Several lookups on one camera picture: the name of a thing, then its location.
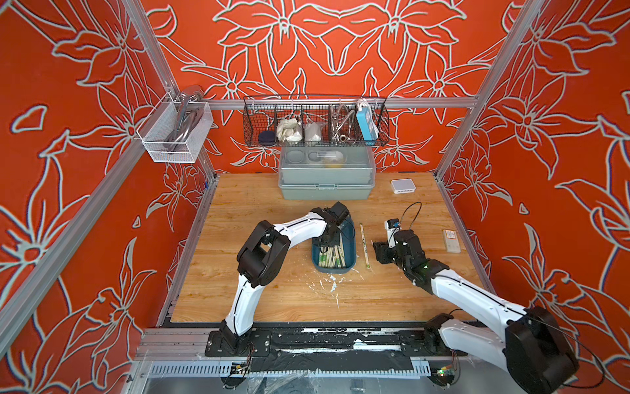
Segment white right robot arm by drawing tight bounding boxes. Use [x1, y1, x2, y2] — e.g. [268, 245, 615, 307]
[373, 221, 579, 393]

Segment wrapped chopsticks in bin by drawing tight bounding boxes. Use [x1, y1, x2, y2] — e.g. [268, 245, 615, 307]
[318, 236, 347, 269]

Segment metal tongs in basket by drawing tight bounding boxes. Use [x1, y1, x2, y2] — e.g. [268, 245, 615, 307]
[163, 85, 203, 153]

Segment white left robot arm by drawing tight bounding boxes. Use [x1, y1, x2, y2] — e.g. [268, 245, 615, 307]
[219, 202, 349, 350]

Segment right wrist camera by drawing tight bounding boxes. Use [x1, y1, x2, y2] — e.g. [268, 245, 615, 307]
[385, 218, 400, 248]

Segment grey-green lidded storage box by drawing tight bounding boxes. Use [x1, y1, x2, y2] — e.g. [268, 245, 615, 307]
[278, 146, 376, 201]

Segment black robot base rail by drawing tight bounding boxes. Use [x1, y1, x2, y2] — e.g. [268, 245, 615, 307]
[203, 322, 464, 372]

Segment teal plastic chopstick bin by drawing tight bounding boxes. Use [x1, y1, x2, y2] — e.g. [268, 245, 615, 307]
[311, 216, 357, 274]

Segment clear plastic wall basket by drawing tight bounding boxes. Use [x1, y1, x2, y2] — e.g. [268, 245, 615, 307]
[137, 86, 213, 164]

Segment blue white box in basket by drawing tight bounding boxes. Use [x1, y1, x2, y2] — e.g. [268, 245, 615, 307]
[355, 98, 379, 143]

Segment white network switch box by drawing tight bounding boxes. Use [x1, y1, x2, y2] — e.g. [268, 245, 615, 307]
[390, 178, 416, 195]

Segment black wire wall basket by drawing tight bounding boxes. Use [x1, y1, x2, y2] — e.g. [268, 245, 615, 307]
[243, 95, 390, 147]

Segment white remote control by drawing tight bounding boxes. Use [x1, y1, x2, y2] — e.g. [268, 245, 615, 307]
[442, 229, 462, 254]

